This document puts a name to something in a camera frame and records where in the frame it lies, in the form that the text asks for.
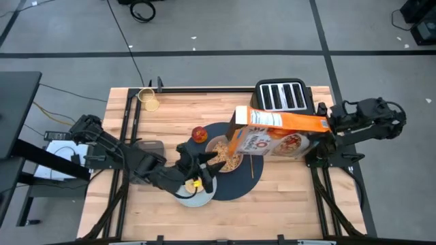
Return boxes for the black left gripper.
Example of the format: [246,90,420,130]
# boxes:
[169,142,227,195]

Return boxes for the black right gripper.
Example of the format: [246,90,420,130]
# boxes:
[317,101,349,135]

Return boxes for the pink bowl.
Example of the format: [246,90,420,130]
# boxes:
[204,135,245,174]

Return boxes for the red apple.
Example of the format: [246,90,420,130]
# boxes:
[191,126,208,144]

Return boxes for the orange pumpkin cereal box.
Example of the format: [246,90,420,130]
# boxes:
[226,105,333,161]

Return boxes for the cereal pile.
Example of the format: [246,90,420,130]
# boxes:
[211,141,243,173]

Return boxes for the round toasted waffle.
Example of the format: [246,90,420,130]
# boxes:
[184,178,206,195]

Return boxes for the dark round woven placemat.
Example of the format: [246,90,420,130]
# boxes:
[182,122,265,201]

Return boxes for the pale grey plate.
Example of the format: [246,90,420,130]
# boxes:
[174,163,218,208]

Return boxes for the black four-slot toaster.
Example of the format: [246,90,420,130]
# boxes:
[250,78,316,115]

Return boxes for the dark grey translucent container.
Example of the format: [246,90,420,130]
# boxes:
[131,140,166,184]

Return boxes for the black equipment case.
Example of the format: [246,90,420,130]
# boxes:
[400,0,436,47]

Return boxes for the white paper sheet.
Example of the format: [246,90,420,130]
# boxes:
[33,140,92,182]

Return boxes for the black power adapter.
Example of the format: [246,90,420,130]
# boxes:
[43,131,72,142]

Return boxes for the black floor box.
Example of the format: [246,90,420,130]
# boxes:
[117,0,164,5]

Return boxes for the black side desk top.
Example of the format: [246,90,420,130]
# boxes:
[0,70,43,161]

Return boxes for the black aluminium table frame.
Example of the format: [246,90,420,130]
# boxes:
[80,76,369,245]

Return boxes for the black looped equipment cable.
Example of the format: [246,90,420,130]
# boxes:
[390,8,415,32]

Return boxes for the long black floor cable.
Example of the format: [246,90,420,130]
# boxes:
[106,0,146,88]

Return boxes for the thin black floor cable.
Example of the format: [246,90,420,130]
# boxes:
[39,83,108,103]

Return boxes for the coiled black cable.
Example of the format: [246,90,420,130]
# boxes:
[129,0,157,24]

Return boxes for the black desk stand frame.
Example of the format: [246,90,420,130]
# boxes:
[0,138,92,228]

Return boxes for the yellow floor cable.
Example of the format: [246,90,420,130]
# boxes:
[32,101,88,132]

